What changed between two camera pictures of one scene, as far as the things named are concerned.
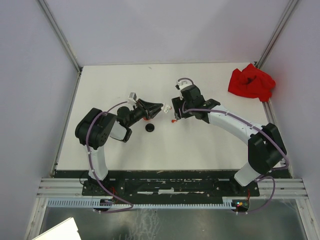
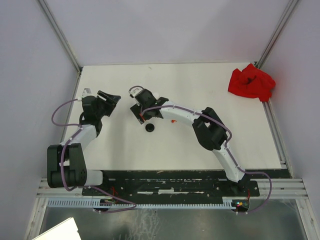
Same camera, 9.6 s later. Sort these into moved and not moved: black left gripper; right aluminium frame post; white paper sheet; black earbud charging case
Moved: black left gripper
Not moved: black earbud charging case; white paper sheet; right aluminium frame post
